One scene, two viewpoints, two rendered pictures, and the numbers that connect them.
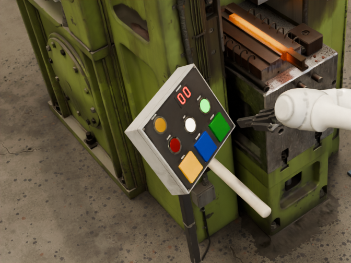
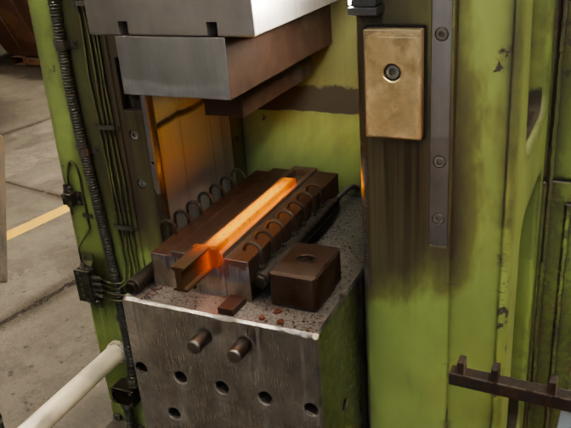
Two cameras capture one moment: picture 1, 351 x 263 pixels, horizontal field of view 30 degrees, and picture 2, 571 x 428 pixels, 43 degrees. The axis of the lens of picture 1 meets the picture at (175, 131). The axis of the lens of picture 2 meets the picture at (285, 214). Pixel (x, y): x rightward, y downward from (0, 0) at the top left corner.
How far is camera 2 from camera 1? 2.25 m
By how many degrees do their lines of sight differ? 48
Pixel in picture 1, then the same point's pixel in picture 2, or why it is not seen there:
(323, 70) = (273, 351)
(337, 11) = (472, 296)
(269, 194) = not seen: outside the picture
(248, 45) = (216, 219)
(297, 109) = not seen: outside the picture
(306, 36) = (293, 262)
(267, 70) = (166, 261)
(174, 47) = (63, 123)
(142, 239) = not seen: outside the picture
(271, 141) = (152, 416)
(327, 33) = (434, 329)
